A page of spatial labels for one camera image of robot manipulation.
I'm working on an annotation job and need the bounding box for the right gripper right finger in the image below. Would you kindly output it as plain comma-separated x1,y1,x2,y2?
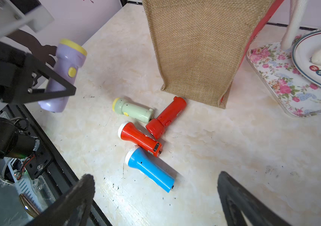
218,171,289,226

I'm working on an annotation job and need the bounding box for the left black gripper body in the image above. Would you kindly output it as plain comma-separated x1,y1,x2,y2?
0,42,76,104

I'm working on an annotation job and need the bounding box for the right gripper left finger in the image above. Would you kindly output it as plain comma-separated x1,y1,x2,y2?
27,174,95,226

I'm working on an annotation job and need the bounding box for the purple flashlight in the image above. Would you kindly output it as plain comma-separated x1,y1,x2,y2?
39,39,87,113

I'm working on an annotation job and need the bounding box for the blue flashlight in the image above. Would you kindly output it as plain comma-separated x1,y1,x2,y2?
125,145,175,193

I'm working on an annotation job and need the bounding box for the red flashlight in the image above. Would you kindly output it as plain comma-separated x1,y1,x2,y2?
118,121,163,157
146,97,187,139

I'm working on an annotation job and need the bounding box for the light green flashlight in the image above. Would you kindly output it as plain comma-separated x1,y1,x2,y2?
112,98,154,123

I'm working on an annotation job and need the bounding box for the brown jute tote bag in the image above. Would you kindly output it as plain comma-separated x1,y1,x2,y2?
142,1,282,109

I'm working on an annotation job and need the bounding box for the butter knife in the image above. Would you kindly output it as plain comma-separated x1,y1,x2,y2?
19,194,41,218

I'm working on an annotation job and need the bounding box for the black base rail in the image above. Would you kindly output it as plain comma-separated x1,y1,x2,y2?
0,105,111,226

